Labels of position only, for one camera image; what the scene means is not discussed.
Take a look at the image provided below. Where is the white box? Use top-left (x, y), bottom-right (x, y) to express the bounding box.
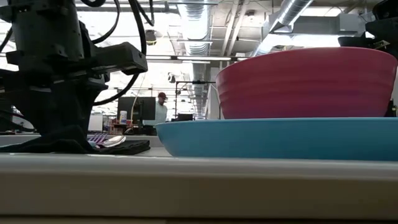
top-left (88, 114), bottom-right (104, 133)

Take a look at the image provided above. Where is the red bowl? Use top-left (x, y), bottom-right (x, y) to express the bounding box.
top-left (215, 46), bottom-right (398, 120)

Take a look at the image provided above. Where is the black ceiling device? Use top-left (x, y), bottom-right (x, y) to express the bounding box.
top-left (144, 29), bottom-right (157, 47)

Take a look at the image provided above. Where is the slanted silver ventilation duct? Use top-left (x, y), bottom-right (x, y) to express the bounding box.
top-left (248, 0), bottom-right (315, 58)

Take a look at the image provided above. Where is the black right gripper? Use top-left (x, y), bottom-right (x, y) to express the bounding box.
top-left (337, 0), bottom-right (398, 60)

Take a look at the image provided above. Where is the overhead light bar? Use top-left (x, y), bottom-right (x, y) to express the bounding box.
top-left (145, 54), bottom-right (250, 64)

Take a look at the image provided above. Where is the blue plate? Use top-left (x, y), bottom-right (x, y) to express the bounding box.
top-left (155, 116), bottom-right (398, 162)

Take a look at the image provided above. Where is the black background equipment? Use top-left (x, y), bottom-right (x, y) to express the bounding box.
top-left (384, 98), bottom-right (398, 118)

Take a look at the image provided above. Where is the black cloth napkin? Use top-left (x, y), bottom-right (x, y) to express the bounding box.
top-left (0, 124), bottom-right (151, 156)

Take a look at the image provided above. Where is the black background rig frame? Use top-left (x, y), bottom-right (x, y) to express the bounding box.
top-left (175, 80), bottom-right (219, 121)

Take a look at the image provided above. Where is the person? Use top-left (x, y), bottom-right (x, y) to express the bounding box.
top-left (145, 91), bottom-right (169, 127)

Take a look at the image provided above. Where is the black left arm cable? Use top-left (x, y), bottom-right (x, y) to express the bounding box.
top-left (0, 0), bottom-right (156, 107)

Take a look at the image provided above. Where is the fork with teal handle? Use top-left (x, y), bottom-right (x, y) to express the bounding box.
top-left (87, 133), bottom-right (108, 145)

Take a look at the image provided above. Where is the spoon with teal handle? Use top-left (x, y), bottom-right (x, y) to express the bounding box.
top-left (99, 134), bottom-right (127, 148)

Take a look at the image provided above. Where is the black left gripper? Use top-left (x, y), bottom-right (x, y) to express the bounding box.
top-left (0, 49), bottom-right (110, 139)

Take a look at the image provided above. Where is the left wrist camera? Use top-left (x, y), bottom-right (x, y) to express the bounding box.
top-left (90, 41), bottom-right (149, 76)

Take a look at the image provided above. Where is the black computer monitor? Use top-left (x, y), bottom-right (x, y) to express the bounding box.
top-left (117, 96), bottom-right (157, 126)

